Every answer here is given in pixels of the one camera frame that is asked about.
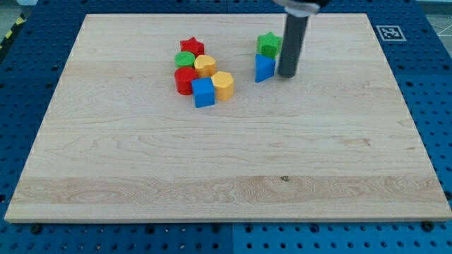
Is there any blue triangle block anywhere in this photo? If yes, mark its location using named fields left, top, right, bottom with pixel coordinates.
left=254, top=54, right=275, bottom=83

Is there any red cylinder block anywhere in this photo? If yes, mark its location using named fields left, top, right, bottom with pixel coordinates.
left=174, top=67, right=197, bottom=95

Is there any white and black rod mount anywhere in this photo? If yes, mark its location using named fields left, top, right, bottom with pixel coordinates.
left=272, top=0, right=331, bottom=17

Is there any blue cube block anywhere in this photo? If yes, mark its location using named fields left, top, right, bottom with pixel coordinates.
left=191, top=77, right=215, bottom=108

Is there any yellow heart block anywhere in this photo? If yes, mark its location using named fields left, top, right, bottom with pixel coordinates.
left=194, top=55, right=217, bottom=78

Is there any green cylinder block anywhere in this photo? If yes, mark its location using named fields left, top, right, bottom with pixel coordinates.
left=174, top=51, right=196, bottom=68

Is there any green star block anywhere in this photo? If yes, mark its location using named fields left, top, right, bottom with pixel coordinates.
left=256, top=32, right=283, bottom=59

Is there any white fiducial marker tag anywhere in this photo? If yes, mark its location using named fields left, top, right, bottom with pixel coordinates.
left=376, top=25, right=406, bottom=42

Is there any yellow hexagon block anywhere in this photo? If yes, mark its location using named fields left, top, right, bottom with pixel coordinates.
left=211, top=71, right=234, bottom=100

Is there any red star block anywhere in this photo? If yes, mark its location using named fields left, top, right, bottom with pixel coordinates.
left=179, top=37, right=205, bottom=57

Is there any yellow black hazard tape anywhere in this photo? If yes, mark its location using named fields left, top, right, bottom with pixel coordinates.
left=1, top=13, right=27, bottom=51

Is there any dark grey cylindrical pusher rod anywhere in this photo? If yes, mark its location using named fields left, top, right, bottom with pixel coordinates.
left=278, top=13, right=309, bottom=78

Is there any wooden board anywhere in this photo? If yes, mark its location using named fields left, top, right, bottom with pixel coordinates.
left=5, top=13, right=451, bottom=223

